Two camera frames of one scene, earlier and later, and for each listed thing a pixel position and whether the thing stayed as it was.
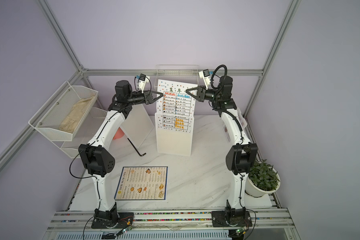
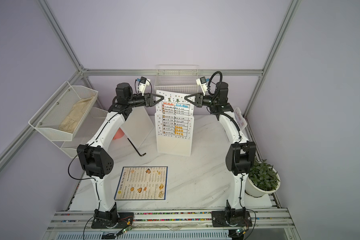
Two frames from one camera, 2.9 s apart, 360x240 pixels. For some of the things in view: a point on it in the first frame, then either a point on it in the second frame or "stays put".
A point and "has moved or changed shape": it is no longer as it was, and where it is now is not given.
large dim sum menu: [143, 183] stays put
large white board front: [174, 134] stays put
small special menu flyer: [227, 133] has moved or changed shape
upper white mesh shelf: [62, 115] stays put
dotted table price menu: [175, 109] has moved or changed shape
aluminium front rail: [82, 220] stays put
